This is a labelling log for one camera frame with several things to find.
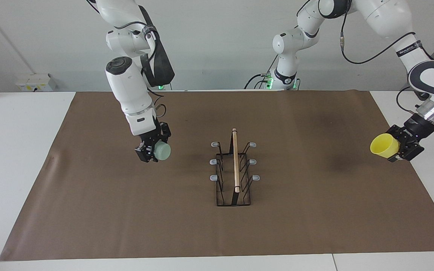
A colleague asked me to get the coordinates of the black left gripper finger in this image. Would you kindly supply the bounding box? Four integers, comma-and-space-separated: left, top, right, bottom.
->
385, 125, 406, 140
388, 141, 425, 163

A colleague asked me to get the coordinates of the brown paper table mat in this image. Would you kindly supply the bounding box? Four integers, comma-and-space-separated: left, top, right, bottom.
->
0, 90, 434, 262

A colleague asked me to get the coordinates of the pale green plastic cup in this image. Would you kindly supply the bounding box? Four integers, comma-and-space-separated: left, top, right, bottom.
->
153, 142, 172, 162

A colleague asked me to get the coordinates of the black left base cable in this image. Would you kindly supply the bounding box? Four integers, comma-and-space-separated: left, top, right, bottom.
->
244, 55, 280, 90

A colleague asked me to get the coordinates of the white wall power box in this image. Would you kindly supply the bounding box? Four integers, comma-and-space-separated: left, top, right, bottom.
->
15, 73, 58, 92

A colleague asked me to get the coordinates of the yellow plastic cup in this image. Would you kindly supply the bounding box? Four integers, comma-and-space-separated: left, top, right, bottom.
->
370, 133, 401, 159

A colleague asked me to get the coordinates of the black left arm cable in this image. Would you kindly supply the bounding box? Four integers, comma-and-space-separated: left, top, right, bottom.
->
296, 0, 426, 114

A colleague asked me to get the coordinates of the black wire cup rack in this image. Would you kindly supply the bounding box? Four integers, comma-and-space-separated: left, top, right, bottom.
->
209, 128, 261, 207

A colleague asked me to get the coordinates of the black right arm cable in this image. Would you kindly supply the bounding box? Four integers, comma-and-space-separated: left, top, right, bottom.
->
115, 21, 167, 119

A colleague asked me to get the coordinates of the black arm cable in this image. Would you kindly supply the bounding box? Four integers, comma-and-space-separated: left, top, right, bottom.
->
115, 21, 167, 119
296, 0, 426, 114

